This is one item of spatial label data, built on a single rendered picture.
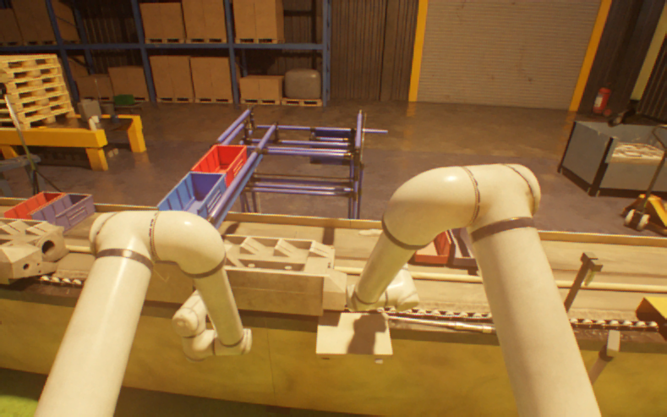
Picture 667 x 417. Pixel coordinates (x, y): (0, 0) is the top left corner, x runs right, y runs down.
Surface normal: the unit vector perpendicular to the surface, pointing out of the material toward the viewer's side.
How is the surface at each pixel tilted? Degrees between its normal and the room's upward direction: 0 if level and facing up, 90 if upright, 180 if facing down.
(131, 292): 62
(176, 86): 90
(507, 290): 66
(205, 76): 90
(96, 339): 35
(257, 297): 80
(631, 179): 90
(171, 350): 90
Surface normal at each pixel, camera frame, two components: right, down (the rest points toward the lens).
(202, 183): -0.09, 0.52
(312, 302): -0.08, 0.31
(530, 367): -0.76, -0.13
